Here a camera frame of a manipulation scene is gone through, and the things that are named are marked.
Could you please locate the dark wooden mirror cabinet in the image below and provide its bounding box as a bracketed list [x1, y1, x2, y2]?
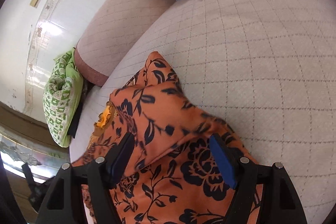
[1, 103, 70, 223]

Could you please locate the orange black floral garment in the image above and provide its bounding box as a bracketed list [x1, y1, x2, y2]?
[75, 52, 249, 223]

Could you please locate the green white patterned cloth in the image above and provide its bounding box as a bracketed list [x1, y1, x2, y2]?
[43, 48, 83, 148]

